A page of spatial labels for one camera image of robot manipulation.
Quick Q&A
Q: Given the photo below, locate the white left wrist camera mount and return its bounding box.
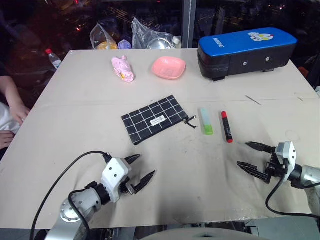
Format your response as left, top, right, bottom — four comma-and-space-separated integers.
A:
101, 157, 133, 204

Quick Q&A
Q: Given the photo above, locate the grey metal post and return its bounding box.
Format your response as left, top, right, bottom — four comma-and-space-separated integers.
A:
182, 0, 197, 50

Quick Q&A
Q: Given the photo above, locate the grey rounded robot body shape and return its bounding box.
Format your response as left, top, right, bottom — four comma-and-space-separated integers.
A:
139, 226, 251, 240

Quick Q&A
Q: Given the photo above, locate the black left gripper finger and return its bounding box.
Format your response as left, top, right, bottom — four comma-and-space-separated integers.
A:
133, 170, 156, 195
124, 154, 141, 166

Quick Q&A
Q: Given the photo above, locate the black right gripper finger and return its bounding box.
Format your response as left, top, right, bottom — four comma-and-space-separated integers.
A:
236, 161, 270, 182
244, 141, 276, 154

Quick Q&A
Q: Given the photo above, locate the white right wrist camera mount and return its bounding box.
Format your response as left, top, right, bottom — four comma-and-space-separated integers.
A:
274, 141, 298, 182

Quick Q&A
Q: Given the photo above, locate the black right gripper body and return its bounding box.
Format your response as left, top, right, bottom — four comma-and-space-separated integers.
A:
264, 151, 288, 185

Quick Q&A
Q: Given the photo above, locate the bystander bare hand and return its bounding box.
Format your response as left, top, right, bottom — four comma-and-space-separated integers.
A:
9, 99, 31, 125
0, 129, 16, 151

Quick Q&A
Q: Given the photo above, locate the blue black padded box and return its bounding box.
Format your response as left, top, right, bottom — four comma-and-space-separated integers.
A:
197, 26, 299, 82

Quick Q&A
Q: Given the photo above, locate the clear plastic bag with food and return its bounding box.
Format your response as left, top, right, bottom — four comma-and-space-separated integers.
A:
89, 22, 120, 51

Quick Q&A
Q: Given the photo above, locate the shiny metal bowl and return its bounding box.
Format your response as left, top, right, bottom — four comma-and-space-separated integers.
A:
146, 37, 174, 50

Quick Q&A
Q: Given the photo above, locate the pink folded plastic bag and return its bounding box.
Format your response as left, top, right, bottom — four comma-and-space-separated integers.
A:
111, 56, 136, 84

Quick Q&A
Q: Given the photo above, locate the green eraser stick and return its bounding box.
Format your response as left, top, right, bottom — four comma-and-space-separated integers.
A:
198, 107, 216, 137

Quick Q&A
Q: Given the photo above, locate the pink plastic bowl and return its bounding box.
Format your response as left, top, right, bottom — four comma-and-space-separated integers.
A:
151, 56, 187, 81

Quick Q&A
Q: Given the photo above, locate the white bystander garment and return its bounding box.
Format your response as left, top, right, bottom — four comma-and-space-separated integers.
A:
0, 101, 21, 137

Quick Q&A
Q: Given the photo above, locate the clear bag with metal bowl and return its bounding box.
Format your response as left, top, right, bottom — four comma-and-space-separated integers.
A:
131, 17, 182, 50

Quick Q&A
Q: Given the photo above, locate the red-capped plastic bottle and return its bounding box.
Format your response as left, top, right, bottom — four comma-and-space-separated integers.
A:
44, 48, 63, 71

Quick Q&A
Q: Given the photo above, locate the black grid pencil pouch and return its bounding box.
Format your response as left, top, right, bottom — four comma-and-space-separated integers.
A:
121, 94, 197, 147

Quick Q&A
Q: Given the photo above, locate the red black marker pen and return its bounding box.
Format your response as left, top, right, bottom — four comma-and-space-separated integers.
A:
220, 110, 235, 144

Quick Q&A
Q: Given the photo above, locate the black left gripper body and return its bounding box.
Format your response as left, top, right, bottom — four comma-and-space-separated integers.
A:
118, 176, 138, 199

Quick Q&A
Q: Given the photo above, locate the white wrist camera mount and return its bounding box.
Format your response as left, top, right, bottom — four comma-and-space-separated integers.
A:
101, 157, 133, 204
274, 141, 298, 182

